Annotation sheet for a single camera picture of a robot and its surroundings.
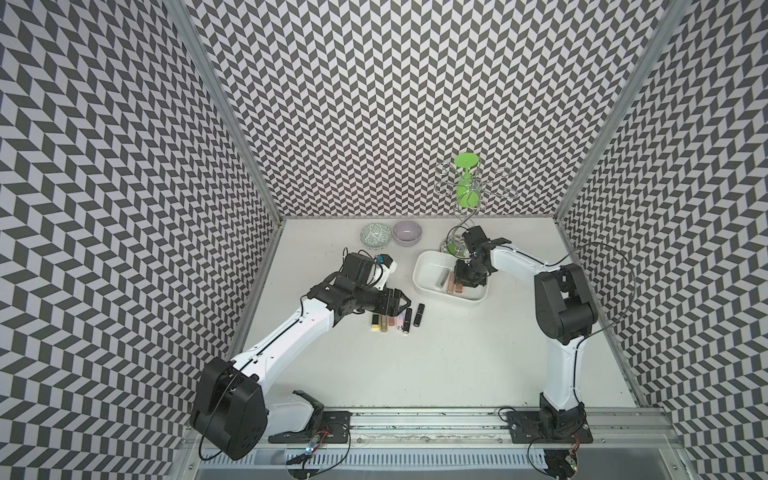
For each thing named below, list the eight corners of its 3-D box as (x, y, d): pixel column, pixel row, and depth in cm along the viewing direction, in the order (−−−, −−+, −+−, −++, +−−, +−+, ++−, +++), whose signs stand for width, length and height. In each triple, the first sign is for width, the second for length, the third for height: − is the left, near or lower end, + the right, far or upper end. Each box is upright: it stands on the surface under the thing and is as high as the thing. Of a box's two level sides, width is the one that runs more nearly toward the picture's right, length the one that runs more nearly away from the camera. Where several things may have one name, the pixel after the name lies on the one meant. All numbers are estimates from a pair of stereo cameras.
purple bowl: (392, 248, 109) (392, 242, 106) (392, 226, 116) (392, 220, 113) (422, 248, 109) (423, 242, 106) (421, 226, 116) (421, 220, 113)
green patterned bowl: (361, 247, 114) (359, 238, 109) (362, 232, 119) (361, 223, 114) (391, 247, 114) (390, 238, 109) (391, 232, 119) (391, 223, 114)
